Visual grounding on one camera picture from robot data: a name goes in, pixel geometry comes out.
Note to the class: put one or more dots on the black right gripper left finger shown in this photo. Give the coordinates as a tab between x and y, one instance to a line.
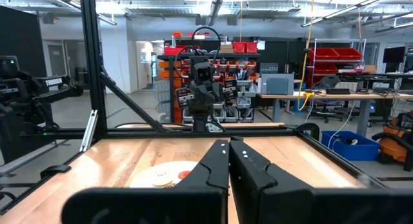
200	201

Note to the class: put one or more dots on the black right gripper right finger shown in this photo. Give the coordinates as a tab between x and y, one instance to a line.
277	201

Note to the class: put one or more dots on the small red frosted donut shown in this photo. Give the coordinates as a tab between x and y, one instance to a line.
184	174

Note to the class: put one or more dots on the small white frosted donut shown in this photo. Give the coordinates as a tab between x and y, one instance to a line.
162	179

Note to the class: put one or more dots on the black Trossen-labelled robot arm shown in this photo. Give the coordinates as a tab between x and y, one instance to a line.
26	95

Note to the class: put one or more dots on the rack with orange parts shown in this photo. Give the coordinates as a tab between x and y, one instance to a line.
232	75

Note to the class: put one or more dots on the small red storage bin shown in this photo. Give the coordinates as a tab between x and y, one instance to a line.
239	47
251	47

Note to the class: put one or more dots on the white round plate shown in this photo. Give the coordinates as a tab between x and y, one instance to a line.
145	179

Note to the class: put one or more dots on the grey box device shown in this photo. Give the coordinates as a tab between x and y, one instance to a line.
277	84

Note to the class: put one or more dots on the blue plastic bin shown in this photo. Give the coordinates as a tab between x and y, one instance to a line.
350	146

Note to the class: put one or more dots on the black office chair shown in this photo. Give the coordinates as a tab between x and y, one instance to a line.
326	104

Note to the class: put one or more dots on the long wooden workbench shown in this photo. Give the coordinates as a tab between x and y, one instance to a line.
338	96

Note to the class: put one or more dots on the large red storage bin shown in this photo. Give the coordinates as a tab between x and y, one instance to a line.
324	53
349	53

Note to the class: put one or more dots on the orange shop vacuum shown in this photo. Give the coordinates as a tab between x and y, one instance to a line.
395	143

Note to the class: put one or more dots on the computer monitor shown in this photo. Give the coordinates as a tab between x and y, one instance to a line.
394	55

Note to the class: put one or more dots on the left arm wrist camera box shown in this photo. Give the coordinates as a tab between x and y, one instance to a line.
203	71

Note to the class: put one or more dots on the black aluminium table frame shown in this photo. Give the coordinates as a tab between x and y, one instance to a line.
93	72

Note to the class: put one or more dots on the silver metal bracket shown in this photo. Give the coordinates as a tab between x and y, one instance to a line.
88	130

